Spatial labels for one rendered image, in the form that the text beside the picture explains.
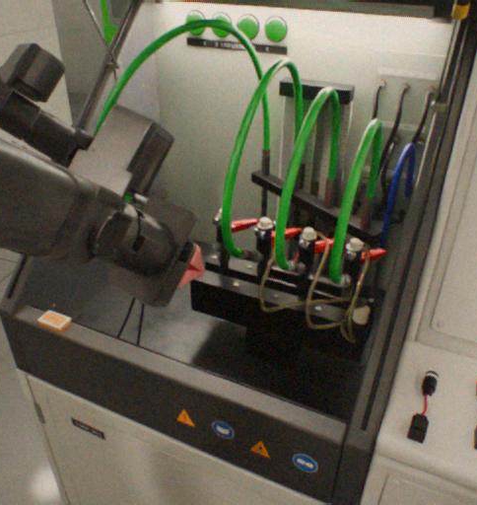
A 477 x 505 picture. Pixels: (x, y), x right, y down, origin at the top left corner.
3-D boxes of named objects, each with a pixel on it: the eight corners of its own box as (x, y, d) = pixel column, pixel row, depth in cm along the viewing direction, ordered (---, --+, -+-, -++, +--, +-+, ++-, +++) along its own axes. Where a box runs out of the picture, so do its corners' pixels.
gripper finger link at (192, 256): (231, 263, 57) (187, 240, 49) (203, 320, 56) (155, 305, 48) (188, 242, 60) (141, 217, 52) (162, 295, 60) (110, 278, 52)
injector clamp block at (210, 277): (192, 335, 103) (189, 276, 95) (214, 308, 110) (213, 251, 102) (354, 391, 91) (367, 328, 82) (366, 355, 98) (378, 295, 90)
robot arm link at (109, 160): (-16, 199, 34) (89, 253, 34) (59, 56, 35) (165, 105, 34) (53, 221, 46) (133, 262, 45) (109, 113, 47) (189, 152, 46)
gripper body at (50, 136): (81, 130, 80) (39, 104, 76) (93, 137, 71) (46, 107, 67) (60, 164, 80) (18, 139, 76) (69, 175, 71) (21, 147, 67)
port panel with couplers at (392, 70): (349, 203, 105) (371, 52, 88) (353, 197, 108) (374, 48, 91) (411, 217, 100) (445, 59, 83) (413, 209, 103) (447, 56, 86)
